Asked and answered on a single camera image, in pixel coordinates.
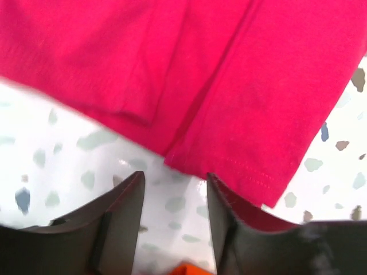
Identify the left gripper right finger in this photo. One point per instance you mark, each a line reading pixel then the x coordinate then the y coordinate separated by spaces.
pixel 247 240

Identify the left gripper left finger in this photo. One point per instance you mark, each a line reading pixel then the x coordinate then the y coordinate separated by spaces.
pixel 97 238

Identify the magenta t-shirt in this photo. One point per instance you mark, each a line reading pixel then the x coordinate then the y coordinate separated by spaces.
pixel 236 88

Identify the folded orange t-shirt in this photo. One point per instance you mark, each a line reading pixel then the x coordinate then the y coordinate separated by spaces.
pixel 189 269

